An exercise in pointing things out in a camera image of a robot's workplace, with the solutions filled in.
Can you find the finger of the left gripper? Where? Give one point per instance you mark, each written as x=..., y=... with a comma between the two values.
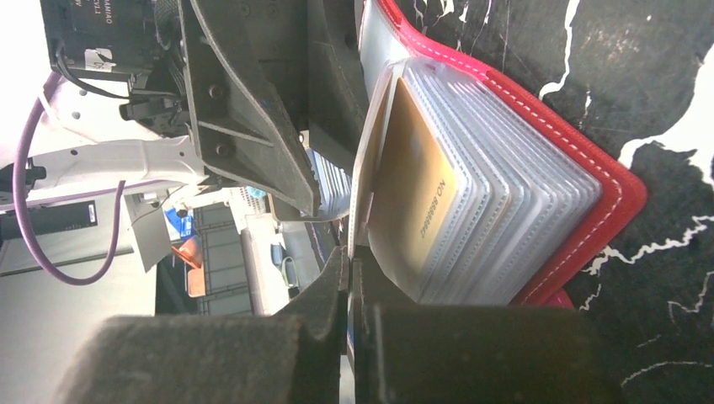
x=337, y=98

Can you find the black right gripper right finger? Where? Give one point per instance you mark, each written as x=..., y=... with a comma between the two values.
x=405, y=352

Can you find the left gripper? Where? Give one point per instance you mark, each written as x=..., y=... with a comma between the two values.
x=245, y=76

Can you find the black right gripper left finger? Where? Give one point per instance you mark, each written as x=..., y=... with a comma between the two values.
x=292, y=356

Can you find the red leather card holder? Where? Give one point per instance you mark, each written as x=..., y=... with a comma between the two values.
x=535, y=199

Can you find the orange credit card from holder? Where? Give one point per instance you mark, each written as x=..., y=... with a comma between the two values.
x=368, y=156

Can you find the silver metal card case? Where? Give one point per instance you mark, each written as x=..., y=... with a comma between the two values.
x=335, y=194

